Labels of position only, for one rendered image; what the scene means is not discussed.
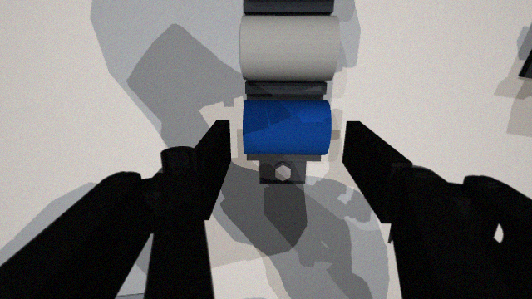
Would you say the grey cylinder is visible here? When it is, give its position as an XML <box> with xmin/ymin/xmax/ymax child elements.
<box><xmin>240</xmin><ymin>15</ymin><xmax>340</xmax><ymax>81</ymax></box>

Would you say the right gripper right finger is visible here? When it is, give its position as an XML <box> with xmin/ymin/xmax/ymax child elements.
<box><xmin>342</xmin><ymin>121</ymin><xmax>532</xmax><ymax>299</ymax></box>

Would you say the blue cylinder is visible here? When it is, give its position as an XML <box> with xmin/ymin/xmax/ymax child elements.
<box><xmin>243</xmin><ymin>100</ymin><xmax>332</xmax><ymax>155</ymax></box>

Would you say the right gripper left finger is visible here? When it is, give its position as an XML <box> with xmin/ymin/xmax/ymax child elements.
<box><xmin>0</xmin><ymin>120</ymin><xmax>231</xmax><ymax>299</ymax></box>

